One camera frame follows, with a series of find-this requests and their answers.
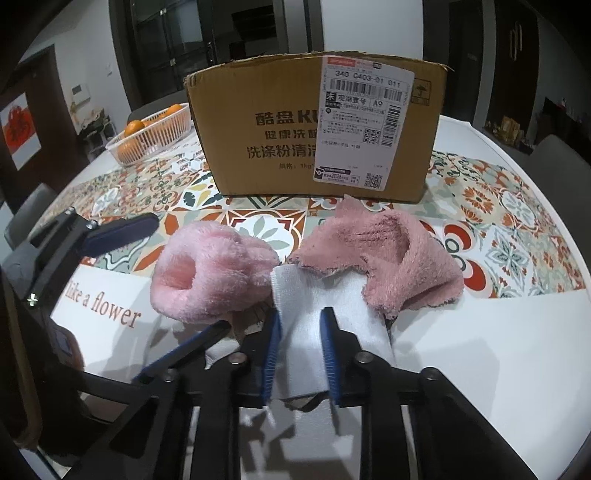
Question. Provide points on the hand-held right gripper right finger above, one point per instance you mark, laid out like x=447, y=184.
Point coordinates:
x=330, y=355

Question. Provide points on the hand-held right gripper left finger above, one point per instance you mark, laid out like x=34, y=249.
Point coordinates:
x=272, y=355

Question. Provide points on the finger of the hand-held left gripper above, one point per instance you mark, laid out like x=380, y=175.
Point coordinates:
x=184, y=350
x=122, y=234

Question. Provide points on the white cloth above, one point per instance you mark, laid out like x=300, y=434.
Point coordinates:
x=300, y=314

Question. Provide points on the light pink fluffy cloth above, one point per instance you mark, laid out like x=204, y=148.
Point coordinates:
x=207, y=258

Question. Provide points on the dusty pink towel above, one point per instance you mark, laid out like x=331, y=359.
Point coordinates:
x=369, y=240

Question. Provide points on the cardboard box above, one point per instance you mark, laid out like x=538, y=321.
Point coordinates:
x=277, y=138

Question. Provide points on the orange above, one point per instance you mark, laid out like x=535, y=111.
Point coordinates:
x=135, y=128
x=173, y=110
x=130, y=150

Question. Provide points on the clear plastic fruit basket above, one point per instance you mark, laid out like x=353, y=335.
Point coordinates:
x=152, y=138

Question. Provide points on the small storage cart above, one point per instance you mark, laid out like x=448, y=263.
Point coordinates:
x=94, y=134

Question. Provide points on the white intercom panel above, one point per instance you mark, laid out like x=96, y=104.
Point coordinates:
x=82, y=91

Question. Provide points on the dark wooden door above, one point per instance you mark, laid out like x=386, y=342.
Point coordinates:
x=46, y=92

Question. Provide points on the patterned tablecloth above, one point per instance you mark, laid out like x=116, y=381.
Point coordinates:
x=485, y=258

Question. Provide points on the sliding glass door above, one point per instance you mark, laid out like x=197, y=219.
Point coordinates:
x=184, y=46

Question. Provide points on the dark display cabinet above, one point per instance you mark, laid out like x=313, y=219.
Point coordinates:
x=554, y=120

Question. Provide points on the red wall calendar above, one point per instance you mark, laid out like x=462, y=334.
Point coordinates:
x=18, y=129

